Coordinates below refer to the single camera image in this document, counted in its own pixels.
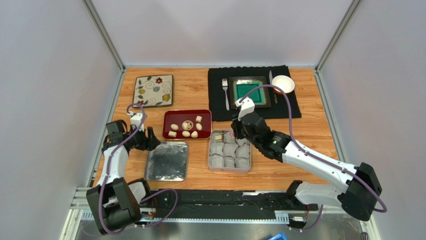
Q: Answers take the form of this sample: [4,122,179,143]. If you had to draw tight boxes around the floral square plate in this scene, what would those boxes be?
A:
[132,74,174,108]

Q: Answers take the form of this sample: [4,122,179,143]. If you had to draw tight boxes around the pink metal tin box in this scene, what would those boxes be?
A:
[207,130,252,174]

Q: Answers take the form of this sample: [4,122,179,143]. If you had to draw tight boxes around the silver knife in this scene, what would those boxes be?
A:
[268,69,278,104]

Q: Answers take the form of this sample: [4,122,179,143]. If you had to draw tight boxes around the white oval chocolate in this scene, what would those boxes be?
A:
[195,123,203,131]
[170,124,179,131]
[182,130,191,138]

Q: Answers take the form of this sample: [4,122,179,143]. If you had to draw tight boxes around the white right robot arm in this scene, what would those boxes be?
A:
[231,112,383,222]

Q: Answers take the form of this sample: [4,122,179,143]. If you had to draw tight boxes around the green square plate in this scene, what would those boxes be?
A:
[228,76,272,109]

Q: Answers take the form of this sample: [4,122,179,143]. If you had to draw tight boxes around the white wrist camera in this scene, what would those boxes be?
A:
[235,97,256,121]
[130,112,145,132]

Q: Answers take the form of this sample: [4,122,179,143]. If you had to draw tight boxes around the pink handled metal tongs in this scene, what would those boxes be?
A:
[227,129,235,140]

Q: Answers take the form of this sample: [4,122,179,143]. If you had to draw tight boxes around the black cloth placemat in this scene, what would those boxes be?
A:
[208,65,291,122]

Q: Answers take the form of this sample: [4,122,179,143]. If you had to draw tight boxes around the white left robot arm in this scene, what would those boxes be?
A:
[86,118,160,235]

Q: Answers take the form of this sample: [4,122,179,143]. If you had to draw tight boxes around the white orange bowl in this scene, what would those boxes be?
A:
[271,75,295,94]

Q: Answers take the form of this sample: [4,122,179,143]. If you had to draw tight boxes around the silver fork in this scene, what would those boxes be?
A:
[222,78,230,111]

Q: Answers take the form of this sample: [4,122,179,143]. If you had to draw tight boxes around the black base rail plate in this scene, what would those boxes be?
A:
[139,189,319,220]

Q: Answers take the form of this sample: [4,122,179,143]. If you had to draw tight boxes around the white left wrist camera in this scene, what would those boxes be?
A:
[130,112,145,132]

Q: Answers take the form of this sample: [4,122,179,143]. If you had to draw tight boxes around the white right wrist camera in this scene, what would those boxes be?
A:
[235,97,256,121]

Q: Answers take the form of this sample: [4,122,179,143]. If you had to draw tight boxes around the white heart chocolate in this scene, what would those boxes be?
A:
[181,120,194,131]
[190,131,199,138]

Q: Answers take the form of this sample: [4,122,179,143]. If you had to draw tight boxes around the blue plastic object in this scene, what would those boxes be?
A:
[267,232,288,240]

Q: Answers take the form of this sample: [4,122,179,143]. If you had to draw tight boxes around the red lacquer tray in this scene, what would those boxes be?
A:
[162,109,212,140]

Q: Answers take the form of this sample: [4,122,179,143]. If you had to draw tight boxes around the silver tin lid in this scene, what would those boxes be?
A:
[144,141,189,182]

